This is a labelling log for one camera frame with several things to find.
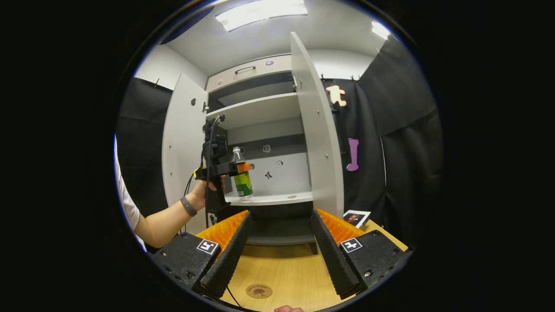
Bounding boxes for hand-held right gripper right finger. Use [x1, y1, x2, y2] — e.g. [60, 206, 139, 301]
[310, 208, 411, 300]

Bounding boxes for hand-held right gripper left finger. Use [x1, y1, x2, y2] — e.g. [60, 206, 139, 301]
[150, 210, 252, 299]

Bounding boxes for green label bottle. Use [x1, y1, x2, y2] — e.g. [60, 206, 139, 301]
[232, 146, 254, 200]

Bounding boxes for white cabinet door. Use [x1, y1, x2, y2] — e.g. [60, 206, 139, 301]
[290, 32, 345, 219]
[162, 73, 209, 234]

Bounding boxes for round wooden coaster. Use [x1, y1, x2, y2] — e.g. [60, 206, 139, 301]
[246, 284, 273, 299]

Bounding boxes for white cabinet drawer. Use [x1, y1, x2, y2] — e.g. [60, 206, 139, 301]
[206, 55, 292, 92]

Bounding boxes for white portrait cover book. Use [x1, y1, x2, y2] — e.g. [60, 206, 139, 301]
[343, 210, 372, 229]

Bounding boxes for grey wristband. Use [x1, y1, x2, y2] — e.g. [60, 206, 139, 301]
[180, 196, 198, 217]

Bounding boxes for white shirt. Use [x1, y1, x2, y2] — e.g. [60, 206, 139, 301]
[114, 136, 141, 252]

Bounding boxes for large ceiling light panel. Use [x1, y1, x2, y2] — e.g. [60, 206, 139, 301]
[215, 0, 308, 32]

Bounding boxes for black backdrop cloth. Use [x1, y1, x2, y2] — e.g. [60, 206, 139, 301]
[115, 35, 445, 252]

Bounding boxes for small ceiling light panel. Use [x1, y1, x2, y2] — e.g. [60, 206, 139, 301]
[371, 20, 391, 40]

